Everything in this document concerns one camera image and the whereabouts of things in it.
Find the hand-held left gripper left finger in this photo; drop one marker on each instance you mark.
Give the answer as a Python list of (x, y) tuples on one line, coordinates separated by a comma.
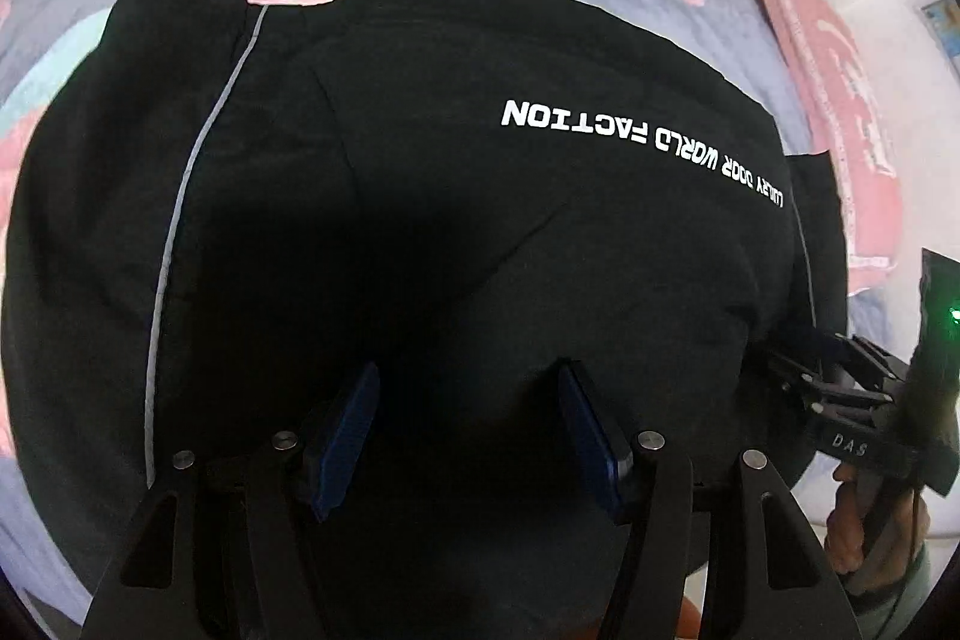
[(345, 437)]

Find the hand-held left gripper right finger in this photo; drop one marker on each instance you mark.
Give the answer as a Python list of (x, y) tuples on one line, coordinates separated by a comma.
[(592, 445)]

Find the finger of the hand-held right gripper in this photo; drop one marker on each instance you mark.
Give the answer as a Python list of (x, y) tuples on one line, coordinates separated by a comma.
[(817, 385), (870, 359)]

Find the black hooded jacket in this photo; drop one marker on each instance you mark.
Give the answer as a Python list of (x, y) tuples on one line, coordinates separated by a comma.
[(465, 235)]

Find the person's right forearm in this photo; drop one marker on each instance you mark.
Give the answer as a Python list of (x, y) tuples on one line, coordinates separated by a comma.
[(911, 591)]

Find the person's right hand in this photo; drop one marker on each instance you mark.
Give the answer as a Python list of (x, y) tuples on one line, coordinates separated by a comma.
[(847, 527)]

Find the pink pillow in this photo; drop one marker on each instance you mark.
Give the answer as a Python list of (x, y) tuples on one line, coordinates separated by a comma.
[(840, 108)]

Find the wall poster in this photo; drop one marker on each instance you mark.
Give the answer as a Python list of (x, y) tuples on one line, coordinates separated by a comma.
[(943, 25)]

